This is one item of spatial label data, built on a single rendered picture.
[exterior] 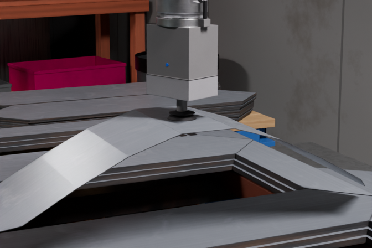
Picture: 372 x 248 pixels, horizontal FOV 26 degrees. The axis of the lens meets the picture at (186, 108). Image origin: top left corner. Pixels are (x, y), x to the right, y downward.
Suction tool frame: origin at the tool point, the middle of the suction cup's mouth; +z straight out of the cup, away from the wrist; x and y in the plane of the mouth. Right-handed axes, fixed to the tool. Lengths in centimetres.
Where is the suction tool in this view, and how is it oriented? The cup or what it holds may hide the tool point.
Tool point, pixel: (181, 126)
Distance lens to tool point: 118.8
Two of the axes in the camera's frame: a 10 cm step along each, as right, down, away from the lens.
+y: -7.4, -1.4, 6.6
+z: 0.0, 9.8, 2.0
